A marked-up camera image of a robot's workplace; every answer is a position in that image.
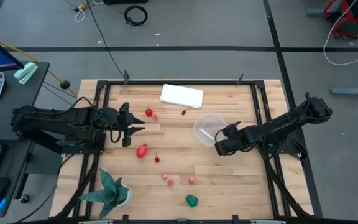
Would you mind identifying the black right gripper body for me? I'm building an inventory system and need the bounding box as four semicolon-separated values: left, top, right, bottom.
214;122;246;157

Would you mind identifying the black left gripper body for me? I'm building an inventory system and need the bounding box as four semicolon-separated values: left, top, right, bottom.
116;101;134;148

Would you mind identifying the large pink-red toy fruit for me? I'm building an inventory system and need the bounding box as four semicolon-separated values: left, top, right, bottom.
135;143;149;159

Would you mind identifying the green toy bell pepper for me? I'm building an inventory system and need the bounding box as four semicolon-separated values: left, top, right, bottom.
185;194;199;208

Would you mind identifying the clear plastic tupperware container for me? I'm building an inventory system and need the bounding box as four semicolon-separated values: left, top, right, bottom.
193;113;229;147

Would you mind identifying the white folded cloth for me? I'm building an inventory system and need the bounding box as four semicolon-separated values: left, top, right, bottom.
159;83;204;110

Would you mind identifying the green plant in white pot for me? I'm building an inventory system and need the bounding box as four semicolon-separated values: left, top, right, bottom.
78;167;134;220

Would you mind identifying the mint green stapler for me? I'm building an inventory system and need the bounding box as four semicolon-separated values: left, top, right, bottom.
13;61;39;85

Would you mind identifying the black desk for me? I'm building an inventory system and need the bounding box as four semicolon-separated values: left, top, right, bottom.
0;61;51;218

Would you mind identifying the grey metal table foot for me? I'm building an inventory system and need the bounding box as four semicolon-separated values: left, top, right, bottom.
306;7;327;17
329;81;358;97

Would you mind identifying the black metal table frame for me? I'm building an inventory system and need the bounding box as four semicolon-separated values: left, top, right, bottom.
54;73;315;219

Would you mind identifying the yellow cable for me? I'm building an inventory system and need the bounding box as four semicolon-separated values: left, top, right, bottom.
0;37;78;98

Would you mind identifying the long black cable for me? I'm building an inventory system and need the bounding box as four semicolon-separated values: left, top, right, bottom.
85;0;126;79

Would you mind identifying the coiled black cable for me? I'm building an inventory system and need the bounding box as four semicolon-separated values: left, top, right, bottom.
124;5;149;27

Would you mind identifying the small white cable loop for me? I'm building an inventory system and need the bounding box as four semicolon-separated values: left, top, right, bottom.
74;7;87;24

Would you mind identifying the long white cable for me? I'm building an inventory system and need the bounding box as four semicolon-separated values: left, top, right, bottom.
323;0;358;67

